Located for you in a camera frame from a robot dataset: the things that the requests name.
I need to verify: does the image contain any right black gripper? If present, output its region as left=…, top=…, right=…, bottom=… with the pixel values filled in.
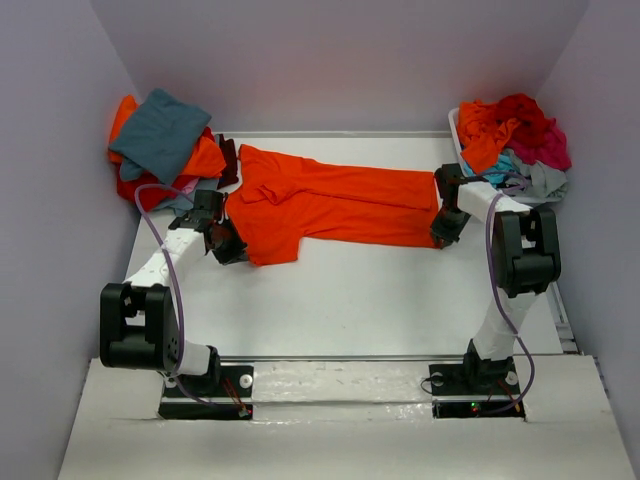
left=430, top=206, right=473, bottom=249

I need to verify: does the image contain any orange t shirt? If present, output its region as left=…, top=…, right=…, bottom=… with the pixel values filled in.
left=108, top=95, right=225, bottom=186
left=226, top=145, right=438, bottom=266

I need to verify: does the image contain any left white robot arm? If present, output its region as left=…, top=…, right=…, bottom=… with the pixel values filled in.
left=100, top=189, right=248, bottom=395

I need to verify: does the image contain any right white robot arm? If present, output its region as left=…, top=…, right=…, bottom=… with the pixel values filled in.
left=428, top=164, right=561, bottom=396

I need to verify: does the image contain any grey-blue bottom t shirt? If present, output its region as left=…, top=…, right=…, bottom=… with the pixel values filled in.
left=153, top=178, right=219, bottom=216

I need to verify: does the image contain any pink folded t shirt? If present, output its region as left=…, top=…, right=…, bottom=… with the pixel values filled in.
left=181, top=178, right=199, bottom=196

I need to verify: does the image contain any dark maroon t shirt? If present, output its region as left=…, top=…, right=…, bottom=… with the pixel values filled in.
left=215, top=134, right=239, bottom=189

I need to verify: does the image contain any orange folded t shirt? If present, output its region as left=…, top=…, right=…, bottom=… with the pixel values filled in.
left=108, top=95, right=225, bottom=186

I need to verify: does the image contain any cyan crumpled t shirt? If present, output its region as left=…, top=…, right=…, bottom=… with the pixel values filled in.
left=482, top=154, right=517, bottom=187

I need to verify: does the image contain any red folded t shirt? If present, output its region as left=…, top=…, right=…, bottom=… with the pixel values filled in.
left=116, top=174, right=178, bottom=212

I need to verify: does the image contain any grey crumpled t shirt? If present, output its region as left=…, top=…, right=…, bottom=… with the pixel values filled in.
left=505, top=148, right=569, bottom=201

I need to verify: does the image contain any white laundry basket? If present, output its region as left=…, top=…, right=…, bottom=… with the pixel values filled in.
left=448, top=107, right=561, bottom=206

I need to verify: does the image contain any teal folded t shirt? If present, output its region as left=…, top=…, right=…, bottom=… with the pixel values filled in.
left=109, top=88, right=211, bottom=185

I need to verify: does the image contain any magenta crumpled t shirt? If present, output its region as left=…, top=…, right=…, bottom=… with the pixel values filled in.
left=506, top=123, right=572, bottom=171

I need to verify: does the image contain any red crumpled t shirt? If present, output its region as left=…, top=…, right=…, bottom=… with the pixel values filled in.
left=495, top=93, right=551, bottom=148

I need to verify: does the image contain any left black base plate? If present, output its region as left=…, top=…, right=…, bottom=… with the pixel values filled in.
left=158, top=363, right=254, bottom=421

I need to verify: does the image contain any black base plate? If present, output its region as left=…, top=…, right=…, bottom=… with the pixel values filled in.
left=420, top=363, right=526, bottom=420
left=158, top=363, right=254, bottom=421

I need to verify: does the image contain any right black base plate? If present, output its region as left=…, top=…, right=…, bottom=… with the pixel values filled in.
left=420, top=363, right=526, bottom=420

